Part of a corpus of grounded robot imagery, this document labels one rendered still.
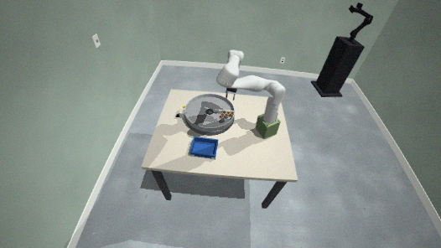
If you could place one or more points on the blue open crate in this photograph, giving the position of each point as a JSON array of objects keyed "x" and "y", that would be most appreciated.
[{"x": 205, "y": 147}]

